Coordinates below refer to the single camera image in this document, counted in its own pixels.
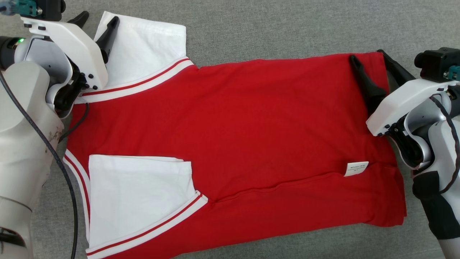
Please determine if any red white number jersey shirt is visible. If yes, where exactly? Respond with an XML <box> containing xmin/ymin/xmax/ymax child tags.
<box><xmin>63</xmin><ymin>11</ymin><xmax>407</xmax><ymax>259</ymax></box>

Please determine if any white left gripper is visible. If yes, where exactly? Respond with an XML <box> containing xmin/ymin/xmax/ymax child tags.
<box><xmin>20</xmin><ymin>10</ymin><xmax>120</xmax><ymax>91</ymax></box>

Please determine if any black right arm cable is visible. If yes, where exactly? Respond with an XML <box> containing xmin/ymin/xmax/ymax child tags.
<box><xmin>428</xmin><ymin>94</ymin><xmax>460</xmax><ymax>195</ymax></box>

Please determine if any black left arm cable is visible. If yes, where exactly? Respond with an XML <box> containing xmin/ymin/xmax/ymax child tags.
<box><xmin>0</xmin><ymin>70</ymin><xmax>79</xmax><ymax>259</ymax></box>

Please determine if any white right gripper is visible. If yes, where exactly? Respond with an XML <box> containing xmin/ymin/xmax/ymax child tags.
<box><xmin>349</xmin><ymin>49</ymin><xmax>460</xmax><ymax>137</ymax></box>

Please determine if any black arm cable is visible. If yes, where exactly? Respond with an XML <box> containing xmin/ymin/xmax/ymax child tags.
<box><xmin>0</xmin><ymin>70</ymin><xmax>79</xmax><ymax>259</ymax></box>
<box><xmin>428</xmin><ymin>94</ymin><xmax>460</xmax><ymax>195</ymax></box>

